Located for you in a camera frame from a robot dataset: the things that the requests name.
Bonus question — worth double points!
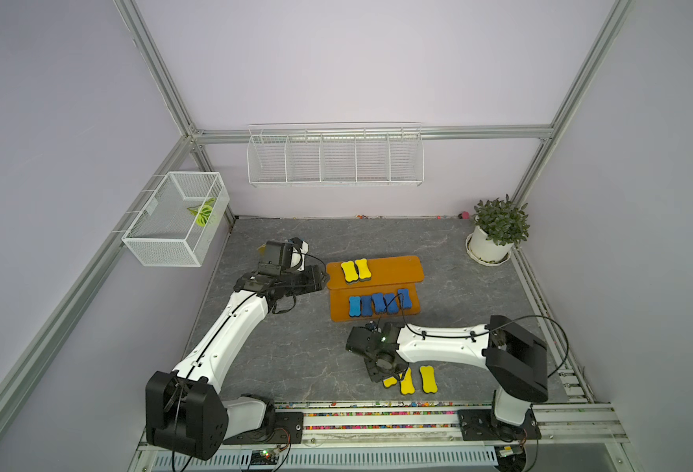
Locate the white vent grille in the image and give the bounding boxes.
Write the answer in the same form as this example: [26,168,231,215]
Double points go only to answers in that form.
[147,446,499,471]

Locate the white wire wall shelf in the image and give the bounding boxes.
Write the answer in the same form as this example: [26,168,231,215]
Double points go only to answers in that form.
[246,125,425,187]

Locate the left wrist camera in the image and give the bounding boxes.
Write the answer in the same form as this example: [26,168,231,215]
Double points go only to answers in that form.
[258,237,309,275]

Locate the potted green plant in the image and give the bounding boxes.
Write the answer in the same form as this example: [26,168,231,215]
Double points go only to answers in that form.
[466,195,530,267]

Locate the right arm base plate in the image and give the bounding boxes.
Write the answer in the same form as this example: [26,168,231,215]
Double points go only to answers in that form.
[458,408,542,443]

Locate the green object in basket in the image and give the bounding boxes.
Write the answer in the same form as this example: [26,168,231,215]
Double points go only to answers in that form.
[188,198,216,227]

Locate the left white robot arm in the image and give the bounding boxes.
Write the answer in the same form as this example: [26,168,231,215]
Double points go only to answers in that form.
[146,265,327,460]

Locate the orange wooden two-tier shelf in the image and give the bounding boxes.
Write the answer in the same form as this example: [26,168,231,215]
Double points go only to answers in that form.
[326,256,425,323]

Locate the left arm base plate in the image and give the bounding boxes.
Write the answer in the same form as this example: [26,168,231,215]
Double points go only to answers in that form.
[222,412,304,446]

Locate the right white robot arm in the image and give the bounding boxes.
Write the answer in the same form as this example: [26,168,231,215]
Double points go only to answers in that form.
[346,315,549,428]

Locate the aluminium mounting rail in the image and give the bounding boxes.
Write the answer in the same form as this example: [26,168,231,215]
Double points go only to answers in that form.
[136,402,628,452]

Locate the white mesh basket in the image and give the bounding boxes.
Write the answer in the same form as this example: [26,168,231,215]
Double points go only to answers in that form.
[121,171,229,267]

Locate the blue eraser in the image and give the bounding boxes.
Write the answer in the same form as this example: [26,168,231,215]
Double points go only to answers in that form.
[371,293,387,315]
[397,288,412,311]
[360,295,374,317]
[348,296,362,318]
[384,293,399,315]

